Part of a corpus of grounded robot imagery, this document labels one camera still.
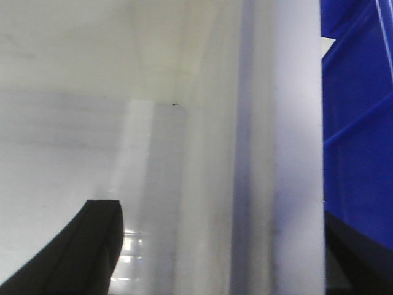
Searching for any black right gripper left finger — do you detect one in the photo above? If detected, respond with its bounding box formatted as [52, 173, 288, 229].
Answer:
[1, 200, 124, 294]

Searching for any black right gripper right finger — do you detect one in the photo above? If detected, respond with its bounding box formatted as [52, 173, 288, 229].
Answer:
[324, 211, 392, 294]

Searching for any blue bin right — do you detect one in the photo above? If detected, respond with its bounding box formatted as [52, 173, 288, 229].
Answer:
[321, 1, 392, 248]

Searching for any white plastic tote box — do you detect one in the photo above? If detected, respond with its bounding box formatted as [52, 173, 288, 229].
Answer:
[1, 1, 325, 294]

